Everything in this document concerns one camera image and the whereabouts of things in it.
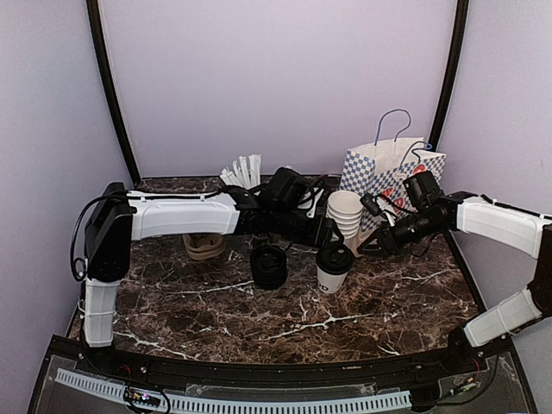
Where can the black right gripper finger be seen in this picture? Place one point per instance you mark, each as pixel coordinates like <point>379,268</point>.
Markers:
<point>372,250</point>
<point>377,237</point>

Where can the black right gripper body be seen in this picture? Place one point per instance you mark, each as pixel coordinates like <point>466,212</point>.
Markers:
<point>398,243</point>

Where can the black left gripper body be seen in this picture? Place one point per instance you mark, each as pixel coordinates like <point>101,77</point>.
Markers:
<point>321,235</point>

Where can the black coffee lid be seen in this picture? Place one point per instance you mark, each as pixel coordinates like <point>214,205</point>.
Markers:
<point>335,261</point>

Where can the white paper coffee cup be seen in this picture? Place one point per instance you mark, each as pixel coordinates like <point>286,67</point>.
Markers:
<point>328,282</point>

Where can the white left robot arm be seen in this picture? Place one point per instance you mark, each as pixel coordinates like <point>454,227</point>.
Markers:
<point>102,236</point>

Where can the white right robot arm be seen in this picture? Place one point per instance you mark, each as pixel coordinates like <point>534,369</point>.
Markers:
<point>465,212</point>

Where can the stack of white paper cups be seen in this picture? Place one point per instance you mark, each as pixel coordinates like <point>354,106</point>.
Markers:
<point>346,209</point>

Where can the blue checkered paper bag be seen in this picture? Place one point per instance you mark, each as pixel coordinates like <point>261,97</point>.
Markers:
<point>379,168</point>

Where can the stack of black lids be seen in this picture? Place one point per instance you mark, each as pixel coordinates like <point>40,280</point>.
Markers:
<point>268,267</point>

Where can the white wrapped straws bundle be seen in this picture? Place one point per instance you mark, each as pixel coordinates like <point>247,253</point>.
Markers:
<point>244,172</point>

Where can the brown cardboard cup carrier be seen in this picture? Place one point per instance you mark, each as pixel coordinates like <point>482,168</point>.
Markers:
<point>204,246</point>

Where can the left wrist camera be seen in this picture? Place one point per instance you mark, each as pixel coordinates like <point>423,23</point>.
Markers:
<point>309,203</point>

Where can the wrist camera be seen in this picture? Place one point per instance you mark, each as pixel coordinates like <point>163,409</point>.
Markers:
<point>309,203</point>
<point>373,208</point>

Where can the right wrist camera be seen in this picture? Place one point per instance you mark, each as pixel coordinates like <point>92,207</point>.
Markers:
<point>373,208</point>

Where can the white slotted cable duct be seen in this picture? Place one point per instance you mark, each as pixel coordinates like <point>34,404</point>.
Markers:
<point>224,399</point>

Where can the black front rail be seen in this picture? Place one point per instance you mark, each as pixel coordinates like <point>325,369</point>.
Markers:
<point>423,369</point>

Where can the black vertical frame post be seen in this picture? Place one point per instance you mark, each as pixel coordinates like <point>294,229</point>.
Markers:
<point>448,83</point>

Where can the black left frame post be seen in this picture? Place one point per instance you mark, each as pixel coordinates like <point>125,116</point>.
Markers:
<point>109,89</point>

